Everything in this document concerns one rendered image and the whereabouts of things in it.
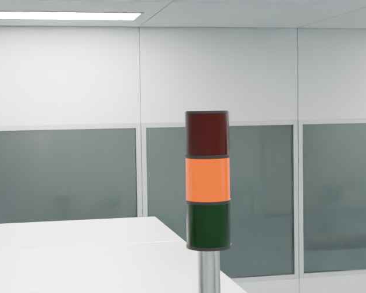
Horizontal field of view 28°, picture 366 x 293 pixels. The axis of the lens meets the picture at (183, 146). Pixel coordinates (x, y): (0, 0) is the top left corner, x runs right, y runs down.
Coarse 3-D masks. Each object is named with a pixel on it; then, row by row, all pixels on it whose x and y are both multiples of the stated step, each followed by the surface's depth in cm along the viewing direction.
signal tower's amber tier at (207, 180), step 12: (192, 168) 79; (204, 168) 78; (216, 168) 79; (228, 168) 80; (192, 180) 79; (204, 180) 78; (216, 180) 79; (228, 180) 80; (192, 192) 79; (204, 192) 79; (216, 192) 79; (228, 192) 80
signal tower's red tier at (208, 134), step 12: (192, 120) 79; (204, 120) 78; (216, 120) 78; (228, 120) 80; (192, 132) 79; (204, 132) 78; (216, 132) 78; (228, 132) 80; (192, 144) 79; (204, 144) 78; (216, 144) 78; (228, 144) 80
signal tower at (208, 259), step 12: (192, 156) 79; (204, 156) 78; (216, 156) 78; (228, 156) 80; (192, 204) 79; (204, 204) 79; (216, 204) 79; (204, 252) 80; (216, 252) 80; (204, 264) 80; (216, 264) 80; (204, 276) 80; (216, 276) 80; (204, 288) 80; (216, 288) 81
